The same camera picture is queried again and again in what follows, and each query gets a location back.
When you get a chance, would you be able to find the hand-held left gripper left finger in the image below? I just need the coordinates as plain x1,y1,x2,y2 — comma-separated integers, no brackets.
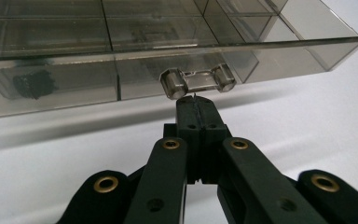
163,95,202,185

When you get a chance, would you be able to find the smoked transparent drawer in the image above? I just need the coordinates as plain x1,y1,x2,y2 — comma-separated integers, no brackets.
0,0,358,121

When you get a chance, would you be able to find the small black screw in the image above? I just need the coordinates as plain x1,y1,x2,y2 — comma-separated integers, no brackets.
12,69,58,101

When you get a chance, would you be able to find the white table board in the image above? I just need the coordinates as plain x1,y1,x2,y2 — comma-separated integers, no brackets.
0,0,358,224

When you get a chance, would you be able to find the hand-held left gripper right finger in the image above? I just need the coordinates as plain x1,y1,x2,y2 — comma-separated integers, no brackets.
195,94,233,185

